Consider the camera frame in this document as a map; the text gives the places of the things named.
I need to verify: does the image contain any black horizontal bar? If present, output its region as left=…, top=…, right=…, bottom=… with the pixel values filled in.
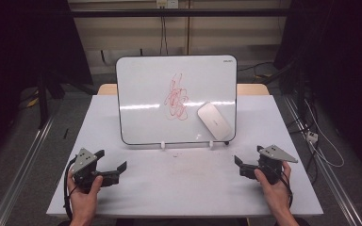
left=70, top=8, right=292, bottom=19

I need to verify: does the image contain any person's right hand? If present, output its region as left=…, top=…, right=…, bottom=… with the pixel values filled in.
left=254, top=161, right=293, bottom=218

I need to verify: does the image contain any black metal stand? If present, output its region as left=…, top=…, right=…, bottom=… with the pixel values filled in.
left=35, top=67, right=65, bottom=130

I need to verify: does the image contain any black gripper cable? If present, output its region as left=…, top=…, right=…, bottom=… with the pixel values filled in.
left=62, top=155, right=77, bottom=221
left=279, top=163, right=295, bottom=210

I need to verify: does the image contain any black hanging cable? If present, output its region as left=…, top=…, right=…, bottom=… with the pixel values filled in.
left=159, top=8, right=170, bottom=57

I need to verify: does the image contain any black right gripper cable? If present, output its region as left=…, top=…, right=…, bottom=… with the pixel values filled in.
left=279, top=163, right=295, bottom=210

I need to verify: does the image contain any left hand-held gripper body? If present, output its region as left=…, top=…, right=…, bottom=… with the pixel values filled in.
left=70, top=148, right=105, bottom=193

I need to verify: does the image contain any black curtain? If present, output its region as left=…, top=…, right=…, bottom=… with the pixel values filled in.
left=0, top=0, right=93, bottom=170
left=272, top=0, right=362, bottom=172

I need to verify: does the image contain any person's left hand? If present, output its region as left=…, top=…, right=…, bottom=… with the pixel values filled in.
left=67, top=174, right=105, bottom=221

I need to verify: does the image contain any white wall outlet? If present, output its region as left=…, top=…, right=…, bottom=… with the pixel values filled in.
left=156, top=0, right=180, bottom=9

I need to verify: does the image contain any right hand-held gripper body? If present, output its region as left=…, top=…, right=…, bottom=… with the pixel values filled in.
left=256, top=144, right=299, bottom=186

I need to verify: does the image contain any white floor cable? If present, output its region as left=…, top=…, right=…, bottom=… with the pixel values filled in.
left=304, top=99, right=346, bottom=169

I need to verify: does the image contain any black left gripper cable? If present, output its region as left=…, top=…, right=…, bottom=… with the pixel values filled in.
left=62, top=155, right=77, bottom=221

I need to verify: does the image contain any white whiteboard eraser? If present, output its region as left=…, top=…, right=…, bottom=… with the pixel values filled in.
left=196, top=102, right=233, bottom=141

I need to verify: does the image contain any metal floor rail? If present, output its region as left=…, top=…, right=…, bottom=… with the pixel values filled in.
left=0, top=115, right=57, bottom=226
left=283, top=94, right=362, bottom=226

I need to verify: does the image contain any white whiteboard with black frame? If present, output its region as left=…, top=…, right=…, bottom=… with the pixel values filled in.
left=115, top=55, right=239, bottom=146

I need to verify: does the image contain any wooden table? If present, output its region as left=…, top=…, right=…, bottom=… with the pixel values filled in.
left=97, top=83, right=271, bottom=97

